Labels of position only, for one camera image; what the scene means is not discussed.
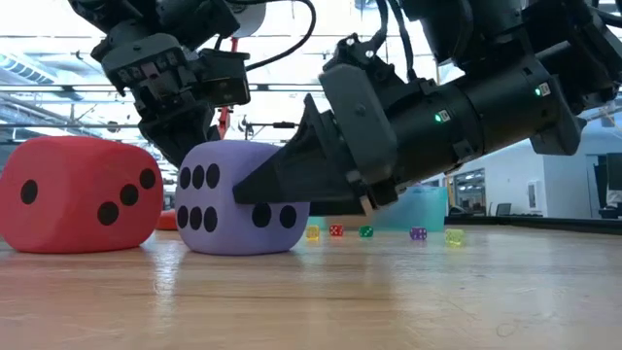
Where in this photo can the small purple translucent die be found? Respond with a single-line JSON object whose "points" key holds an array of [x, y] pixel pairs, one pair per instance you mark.
{"points": [[418, 234]]}

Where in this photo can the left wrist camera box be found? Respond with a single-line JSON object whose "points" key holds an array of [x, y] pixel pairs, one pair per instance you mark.
{"points": [[223, 82]]}

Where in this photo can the teal translucent plastic bin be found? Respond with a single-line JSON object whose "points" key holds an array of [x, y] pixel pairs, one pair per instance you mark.
{"points": [[418, 214]]}

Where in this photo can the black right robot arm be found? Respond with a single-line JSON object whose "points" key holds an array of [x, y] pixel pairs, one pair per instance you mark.
{"points": [[510, 107]]}

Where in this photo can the red foam die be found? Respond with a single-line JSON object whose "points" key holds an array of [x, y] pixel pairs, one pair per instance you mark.
{"points": [[63, 223]]}

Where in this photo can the black metal table frame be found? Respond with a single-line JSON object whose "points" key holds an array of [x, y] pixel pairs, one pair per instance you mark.
{"points": [[559, 224]]}

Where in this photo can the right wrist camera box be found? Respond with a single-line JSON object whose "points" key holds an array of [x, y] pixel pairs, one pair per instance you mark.
{"points": [[362, 56]]}

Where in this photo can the black monitor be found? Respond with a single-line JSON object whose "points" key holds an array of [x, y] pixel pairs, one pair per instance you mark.
{"points": [[612, 175]]}

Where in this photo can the small red translucent die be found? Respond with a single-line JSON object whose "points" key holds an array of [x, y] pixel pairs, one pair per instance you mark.
{"points": [[336, 230]]}

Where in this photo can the small lime translucent die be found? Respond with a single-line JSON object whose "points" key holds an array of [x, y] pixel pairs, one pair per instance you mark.
{"points": [[455, 237]]}

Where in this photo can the small yellow translucent die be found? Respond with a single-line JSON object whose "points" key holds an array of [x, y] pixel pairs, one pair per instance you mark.
{"points": [[312, 232]]}

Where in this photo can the red desk lamp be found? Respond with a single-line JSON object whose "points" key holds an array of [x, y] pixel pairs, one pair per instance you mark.
{"points": [[167, 221]]}

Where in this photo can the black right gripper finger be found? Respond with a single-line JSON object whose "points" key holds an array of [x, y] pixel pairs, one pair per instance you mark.
{"points": [[340, 209], [301, 170]]}

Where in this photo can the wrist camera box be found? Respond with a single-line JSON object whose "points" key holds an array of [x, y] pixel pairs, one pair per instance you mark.
{"points": [[362, 56], [223, 82]]}

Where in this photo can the purple foam die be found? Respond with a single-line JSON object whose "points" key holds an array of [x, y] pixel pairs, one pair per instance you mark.
{"points": [[228, 228]]}

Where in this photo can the small green translucent die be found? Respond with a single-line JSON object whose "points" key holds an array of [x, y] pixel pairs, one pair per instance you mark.
{"points": [[366, 232]]}

